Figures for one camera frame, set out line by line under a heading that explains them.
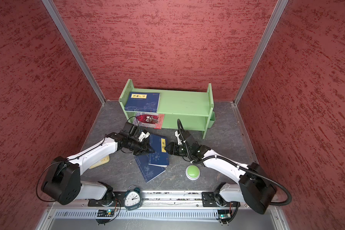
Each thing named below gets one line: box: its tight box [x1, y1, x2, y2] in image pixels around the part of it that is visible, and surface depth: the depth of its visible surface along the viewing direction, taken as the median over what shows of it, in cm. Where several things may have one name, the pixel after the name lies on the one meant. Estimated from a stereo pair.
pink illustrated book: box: [132, 112, 166, 130], surface depth 94 cm
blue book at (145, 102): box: [124, 91, 161, 113], surface depth 82 cm
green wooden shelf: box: [118, 78, 215, 140], surface depth 85 cm
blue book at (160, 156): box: [148, 133, 170, 168], surface depth 84 cm
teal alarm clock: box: [123, 184, 143, 212], surface depth 72 cm
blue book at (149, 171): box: [133, 154, 167, 184], surface depth 85 cm
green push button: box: [185, 164, 201, 181], surface depth 84 cm
